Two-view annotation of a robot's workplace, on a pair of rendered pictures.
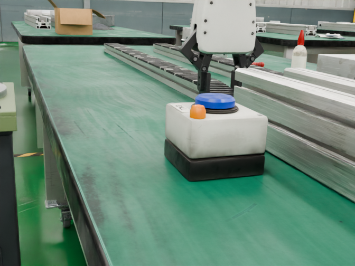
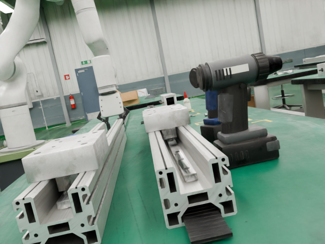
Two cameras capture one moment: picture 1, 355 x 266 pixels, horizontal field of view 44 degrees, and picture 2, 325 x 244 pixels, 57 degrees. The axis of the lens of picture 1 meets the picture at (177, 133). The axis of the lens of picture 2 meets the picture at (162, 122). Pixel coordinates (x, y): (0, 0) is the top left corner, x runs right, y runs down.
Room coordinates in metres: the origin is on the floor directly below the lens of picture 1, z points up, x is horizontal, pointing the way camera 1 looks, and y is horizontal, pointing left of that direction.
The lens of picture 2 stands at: (-0.48, -0.65, 0.98)
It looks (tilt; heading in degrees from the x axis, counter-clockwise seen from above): 8 degrees down; 17
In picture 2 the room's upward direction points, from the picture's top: 11 degrees counter-clockwise
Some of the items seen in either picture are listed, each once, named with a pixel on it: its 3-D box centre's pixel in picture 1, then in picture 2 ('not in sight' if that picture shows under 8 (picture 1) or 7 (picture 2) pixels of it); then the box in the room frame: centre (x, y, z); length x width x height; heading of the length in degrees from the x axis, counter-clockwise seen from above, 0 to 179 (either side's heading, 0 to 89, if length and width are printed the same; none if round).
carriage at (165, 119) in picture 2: not in sight; (165, 121); (0.28, -0.43, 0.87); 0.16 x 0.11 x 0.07; 19
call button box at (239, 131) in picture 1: (220, 135); not in sight; (0.44, -0.04, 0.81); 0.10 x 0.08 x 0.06; 109
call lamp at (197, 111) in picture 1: (197, 110); not in sight; (0.40, -0.02, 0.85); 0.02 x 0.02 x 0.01
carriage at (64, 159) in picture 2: not in sight; (73, 159); (-0.02, -0.34, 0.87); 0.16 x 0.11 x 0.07; 19
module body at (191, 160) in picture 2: not in sight; (169, 139); (0.28, -0.43, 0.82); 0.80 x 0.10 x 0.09; 19
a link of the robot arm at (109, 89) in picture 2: not in sight; (108, 89); (0.74, -0.07, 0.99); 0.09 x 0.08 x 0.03; 110
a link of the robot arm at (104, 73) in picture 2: not in sight; (104, 71); (0.74, -0.07, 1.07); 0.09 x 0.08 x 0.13; 11
